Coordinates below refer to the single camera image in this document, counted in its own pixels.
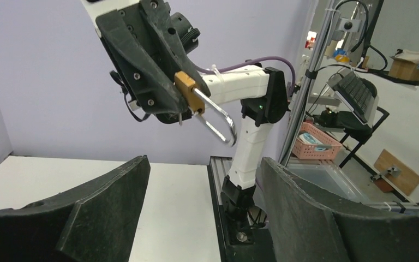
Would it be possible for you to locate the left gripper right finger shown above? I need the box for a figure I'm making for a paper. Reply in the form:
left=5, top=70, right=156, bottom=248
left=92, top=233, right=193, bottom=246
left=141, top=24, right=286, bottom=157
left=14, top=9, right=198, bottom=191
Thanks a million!
left=260, top=157, right=419, bottom=261

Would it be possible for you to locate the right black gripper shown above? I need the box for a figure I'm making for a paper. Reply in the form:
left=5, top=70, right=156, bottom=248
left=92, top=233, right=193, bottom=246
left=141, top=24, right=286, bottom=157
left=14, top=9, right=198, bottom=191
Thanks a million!
left=95, top=1, right=211, bottom=124

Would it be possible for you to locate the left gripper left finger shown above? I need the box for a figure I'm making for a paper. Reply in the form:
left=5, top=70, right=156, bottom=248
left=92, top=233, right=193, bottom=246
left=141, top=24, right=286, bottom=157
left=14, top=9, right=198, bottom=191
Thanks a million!
left=0, top=156, right=151, bottom=261

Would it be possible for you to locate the small brass padlock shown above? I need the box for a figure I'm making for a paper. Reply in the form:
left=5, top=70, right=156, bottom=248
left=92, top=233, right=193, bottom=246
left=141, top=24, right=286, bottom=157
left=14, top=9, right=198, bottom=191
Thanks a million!
left=174, top=71, right=237, bottom=147

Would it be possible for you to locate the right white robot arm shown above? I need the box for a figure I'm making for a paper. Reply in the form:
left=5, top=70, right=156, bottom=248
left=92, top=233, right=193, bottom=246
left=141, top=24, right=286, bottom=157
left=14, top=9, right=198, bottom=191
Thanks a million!
left=82, top=1, right=288, bottom=232

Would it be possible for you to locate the pink plastic basket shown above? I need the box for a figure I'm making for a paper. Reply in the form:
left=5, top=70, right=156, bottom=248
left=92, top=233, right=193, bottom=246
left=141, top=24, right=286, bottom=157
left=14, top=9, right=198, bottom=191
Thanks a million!
left=292, top=122, right=342, bottom=160

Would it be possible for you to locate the black keyboard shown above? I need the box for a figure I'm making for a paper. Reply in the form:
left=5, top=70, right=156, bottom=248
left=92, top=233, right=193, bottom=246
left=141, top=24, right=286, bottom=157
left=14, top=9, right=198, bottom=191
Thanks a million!
left=326, top=70, right=379, bottom=127

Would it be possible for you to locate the cardboard box on shelf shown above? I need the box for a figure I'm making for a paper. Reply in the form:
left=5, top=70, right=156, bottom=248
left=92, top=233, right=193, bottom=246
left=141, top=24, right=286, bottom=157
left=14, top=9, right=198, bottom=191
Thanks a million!
left=388, top=49, right=419, bottom=82

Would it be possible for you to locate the aluminium frame rail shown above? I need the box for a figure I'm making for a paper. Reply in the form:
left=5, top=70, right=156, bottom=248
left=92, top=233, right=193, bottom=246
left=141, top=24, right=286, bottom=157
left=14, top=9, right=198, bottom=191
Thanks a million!
left=207, top=156, right=276, bottom=261

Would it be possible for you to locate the vertical aluminium post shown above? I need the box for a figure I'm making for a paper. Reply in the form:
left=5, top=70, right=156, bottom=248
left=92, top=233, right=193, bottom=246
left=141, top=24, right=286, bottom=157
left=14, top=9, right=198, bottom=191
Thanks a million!
left=279, top=1, right=336, bottom=166

